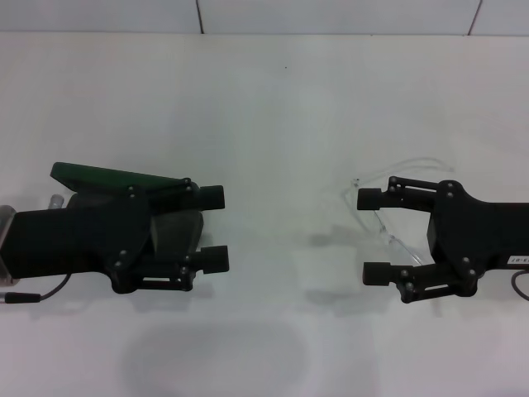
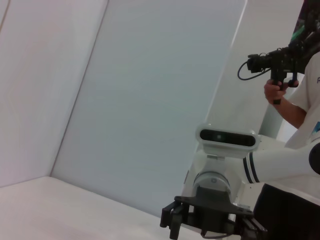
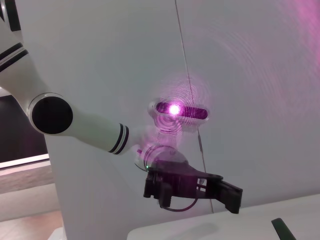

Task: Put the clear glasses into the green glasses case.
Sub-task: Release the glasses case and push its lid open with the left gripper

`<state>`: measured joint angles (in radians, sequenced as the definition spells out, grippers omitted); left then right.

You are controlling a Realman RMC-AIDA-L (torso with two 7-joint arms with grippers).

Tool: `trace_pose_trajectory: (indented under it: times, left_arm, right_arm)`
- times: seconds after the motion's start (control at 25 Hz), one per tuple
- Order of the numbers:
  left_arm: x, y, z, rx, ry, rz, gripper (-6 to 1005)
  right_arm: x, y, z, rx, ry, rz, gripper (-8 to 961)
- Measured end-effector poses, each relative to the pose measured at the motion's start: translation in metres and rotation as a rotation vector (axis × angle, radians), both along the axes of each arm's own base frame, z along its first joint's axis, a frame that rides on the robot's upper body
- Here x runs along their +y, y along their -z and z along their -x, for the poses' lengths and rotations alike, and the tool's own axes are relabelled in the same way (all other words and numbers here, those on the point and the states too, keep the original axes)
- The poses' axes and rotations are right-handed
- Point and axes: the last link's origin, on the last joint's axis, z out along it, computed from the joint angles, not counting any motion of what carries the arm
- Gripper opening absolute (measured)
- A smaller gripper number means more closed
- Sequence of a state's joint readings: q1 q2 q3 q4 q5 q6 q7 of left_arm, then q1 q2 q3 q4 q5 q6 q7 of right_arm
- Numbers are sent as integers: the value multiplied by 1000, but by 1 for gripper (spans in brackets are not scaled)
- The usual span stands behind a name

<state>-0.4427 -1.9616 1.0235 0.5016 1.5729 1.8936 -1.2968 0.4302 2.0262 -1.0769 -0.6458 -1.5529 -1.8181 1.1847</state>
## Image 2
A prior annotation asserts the person's right forearm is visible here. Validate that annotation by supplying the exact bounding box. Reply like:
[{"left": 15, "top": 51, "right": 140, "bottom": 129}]
[{"left": 272, "top": 96, "right": 310, "bottom": 130}]

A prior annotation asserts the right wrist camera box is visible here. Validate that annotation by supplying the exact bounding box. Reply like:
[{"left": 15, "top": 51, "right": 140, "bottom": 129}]
[{"left": 195, "top": 121, "right": 258, "bottom": 158}]

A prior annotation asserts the person in white t-shirt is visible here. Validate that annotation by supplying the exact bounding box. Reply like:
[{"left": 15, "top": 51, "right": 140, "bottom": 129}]
[{"left": 252, "top": 51, "right": 320, "bottom": 240}]

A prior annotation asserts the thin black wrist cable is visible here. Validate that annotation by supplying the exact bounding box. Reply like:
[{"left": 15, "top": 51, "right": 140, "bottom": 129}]
[{"left": 199, "top": 230, "right": 231, "bottom": 240}]

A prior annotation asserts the black teleoperation handle controller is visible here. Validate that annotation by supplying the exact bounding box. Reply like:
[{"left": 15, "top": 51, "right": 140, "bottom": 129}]
[{"left": 246, "top": 31, "right": 320, "bottom": 105}]

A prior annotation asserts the green ceiling beam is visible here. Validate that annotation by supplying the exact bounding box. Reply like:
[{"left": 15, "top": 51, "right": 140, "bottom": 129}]
[{"left": 291, "top": 23, "right": 306, "bottom": 42}]

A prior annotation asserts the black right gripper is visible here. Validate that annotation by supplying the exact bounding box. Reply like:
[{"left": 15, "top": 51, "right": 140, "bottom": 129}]
[{"left": 159, "top": 186, "right": 268, "bottom": 240}]

